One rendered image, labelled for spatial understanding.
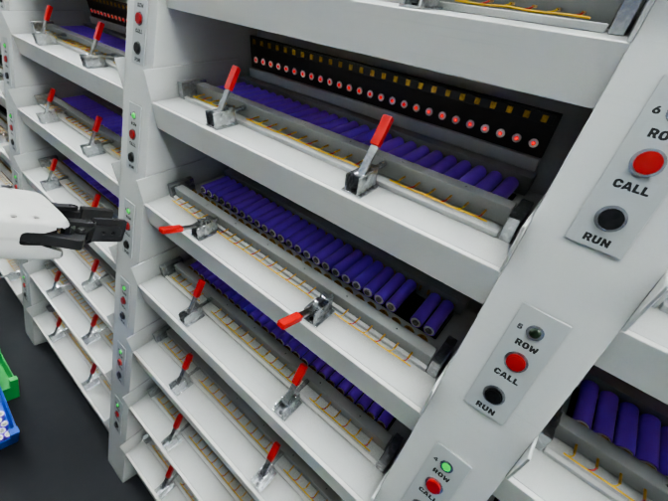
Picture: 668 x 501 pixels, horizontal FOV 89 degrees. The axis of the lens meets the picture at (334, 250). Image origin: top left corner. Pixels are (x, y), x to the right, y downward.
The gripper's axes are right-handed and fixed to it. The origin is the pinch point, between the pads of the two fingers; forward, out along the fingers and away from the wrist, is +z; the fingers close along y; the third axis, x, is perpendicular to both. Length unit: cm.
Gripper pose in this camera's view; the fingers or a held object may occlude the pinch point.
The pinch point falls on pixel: (101, 224)
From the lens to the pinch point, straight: 55.2
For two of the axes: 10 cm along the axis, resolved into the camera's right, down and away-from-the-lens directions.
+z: 5.1, -0.1, 8.6
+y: 7.7, 4.5, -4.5
